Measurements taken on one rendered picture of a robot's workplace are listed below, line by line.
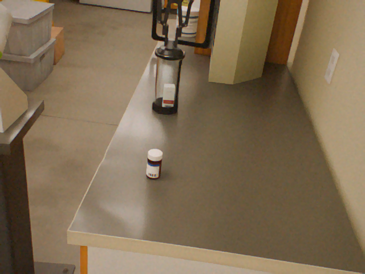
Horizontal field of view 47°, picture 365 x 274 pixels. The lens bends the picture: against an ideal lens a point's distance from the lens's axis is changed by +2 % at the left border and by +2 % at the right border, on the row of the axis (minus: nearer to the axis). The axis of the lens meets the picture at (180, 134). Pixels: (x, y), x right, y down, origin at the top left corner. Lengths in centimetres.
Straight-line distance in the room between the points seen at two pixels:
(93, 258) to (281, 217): 49
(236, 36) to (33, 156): 176
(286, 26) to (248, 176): 112
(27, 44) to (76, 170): 137
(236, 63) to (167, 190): 87
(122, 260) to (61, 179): 178
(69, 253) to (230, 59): 127
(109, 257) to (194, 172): 36
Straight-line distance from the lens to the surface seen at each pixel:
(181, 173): 122
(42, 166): 292
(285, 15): 220
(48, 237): 239
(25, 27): 375
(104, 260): 106
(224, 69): 186
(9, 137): 139
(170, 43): 147
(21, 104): 151
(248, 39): 186
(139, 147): 132
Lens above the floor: 163
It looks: 29 degrees down
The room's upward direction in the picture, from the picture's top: 7 degrees clockwise
